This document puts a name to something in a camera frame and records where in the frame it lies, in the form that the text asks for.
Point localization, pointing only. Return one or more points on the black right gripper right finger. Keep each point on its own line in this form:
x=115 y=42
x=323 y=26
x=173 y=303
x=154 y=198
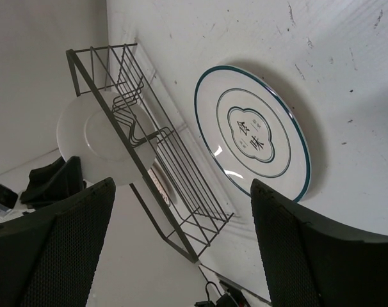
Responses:
x=312 y=260

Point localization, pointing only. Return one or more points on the orange sunburst pattern plate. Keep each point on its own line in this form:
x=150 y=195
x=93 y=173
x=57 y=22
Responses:
x=159 y=179

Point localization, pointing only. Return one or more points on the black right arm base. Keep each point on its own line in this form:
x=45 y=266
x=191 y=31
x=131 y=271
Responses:
x=226 y=299

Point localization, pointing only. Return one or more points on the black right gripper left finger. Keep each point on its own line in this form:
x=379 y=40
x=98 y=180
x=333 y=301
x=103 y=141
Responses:
x=49 y=257

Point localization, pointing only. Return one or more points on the white plate green rim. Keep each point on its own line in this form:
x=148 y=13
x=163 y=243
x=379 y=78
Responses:
x=251 y=133

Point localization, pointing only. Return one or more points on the red rimmed white plate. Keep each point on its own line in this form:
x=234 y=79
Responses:
x=84 y=131

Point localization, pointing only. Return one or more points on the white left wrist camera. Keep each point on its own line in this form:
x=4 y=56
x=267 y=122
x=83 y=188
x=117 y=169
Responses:
x=8 y=199

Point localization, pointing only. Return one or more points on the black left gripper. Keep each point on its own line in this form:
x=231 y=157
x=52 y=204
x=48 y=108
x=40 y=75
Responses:
x=53 y=183

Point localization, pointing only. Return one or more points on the grey wire dish rack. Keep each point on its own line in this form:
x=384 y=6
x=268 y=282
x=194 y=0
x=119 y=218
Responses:
x=121 y=76

